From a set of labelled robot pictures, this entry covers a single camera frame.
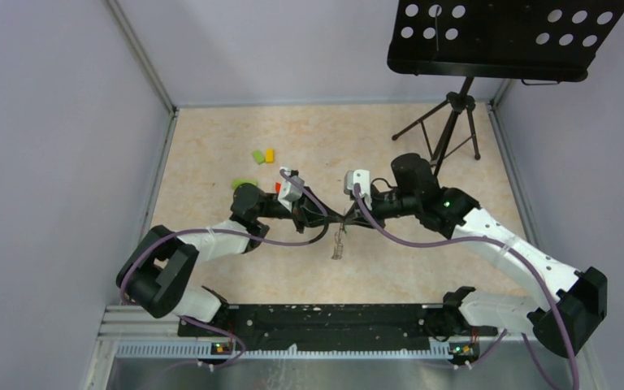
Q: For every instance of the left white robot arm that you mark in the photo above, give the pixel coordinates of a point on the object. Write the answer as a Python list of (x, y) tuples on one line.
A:
[(156, 276)]

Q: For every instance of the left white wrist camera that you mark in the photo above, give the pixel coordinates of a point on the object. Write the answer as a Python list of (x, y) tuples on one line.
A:
[(290, 189)]

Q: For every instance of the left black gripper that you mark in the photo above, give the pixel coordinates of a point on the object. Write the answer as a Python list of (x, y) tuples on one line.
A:
[(305, 214)]

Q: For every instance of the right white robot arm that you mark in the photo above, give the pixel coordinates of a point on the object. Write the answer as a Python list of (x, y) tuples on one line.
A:
[(564, 305)]

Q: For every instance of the grey slotted cable duct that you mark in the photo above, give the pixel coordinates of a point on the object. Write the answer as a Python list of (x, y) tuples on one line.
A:
[(207, 350)]

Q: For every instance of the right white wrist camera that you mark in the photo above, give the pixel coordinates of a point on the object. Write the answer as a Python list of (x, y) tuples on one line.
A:
[(357, 184)]

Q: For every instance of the light green flat block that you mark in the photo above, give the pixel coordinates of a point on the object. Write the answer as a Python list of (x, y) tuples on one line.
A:
[(259, 157)]

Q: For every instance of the green arch block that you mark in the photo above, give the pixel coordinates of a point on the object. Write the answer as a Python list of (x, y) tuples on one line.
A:
[(238, 182)]

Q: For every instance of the black music stand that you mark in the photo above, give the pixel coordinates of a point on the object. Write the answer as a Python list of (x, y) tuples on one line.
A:
[(552, 41)]

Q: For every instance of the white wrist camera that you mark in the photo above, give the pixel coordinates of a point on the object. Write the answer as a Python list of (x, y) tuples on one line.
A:
[(290, 189), (357, 184)]

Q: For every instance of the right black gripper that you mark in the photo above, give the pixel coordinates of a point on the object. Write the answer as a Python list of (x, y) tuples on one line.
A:
[(357, 215)]

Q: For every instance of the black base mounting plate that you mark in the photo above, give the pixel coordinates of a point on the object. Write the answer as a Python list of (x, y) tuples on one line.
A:
[(345, 327)]

